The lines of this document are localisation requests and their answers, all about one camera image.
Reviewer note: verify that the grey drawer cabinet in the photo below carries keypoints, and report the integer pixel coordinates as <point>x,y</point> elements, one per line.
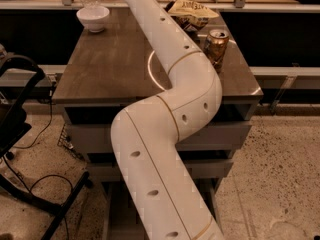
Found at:
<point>117,67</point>

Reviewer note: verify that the middle grey drawer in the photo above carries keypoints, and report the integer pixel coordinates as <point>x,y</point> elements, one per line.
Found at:
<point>198,169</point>

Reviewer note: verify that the bottom open drawer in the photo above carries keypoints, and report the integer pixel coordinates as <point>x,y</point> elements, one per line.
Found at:
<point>121,220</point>

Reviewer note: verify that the white ceramic bowl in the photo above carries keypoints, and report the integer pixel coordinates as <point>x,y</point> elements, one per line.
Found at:
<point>93,18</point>

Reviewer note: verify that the top grey drawer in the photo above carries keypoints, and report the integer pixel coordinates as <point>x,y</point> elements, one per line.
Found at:
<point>217,136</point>

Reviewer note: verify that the crumpled chip bag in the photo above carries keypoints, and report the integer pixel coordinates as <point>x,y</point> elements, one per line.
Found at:
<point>191,16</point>

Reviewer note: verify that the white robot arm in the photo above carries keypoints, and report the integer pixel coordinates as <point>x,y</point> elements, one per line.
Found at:
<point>144,134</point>

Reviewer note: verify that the gold soda can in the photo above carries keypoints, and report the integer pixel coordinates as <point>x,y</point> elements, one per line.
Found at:
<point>215,47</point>

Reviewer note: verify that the grey drawer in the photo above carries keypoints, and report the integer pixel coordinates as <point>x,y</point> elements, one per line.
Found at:
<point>217,136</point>
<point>198,169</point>

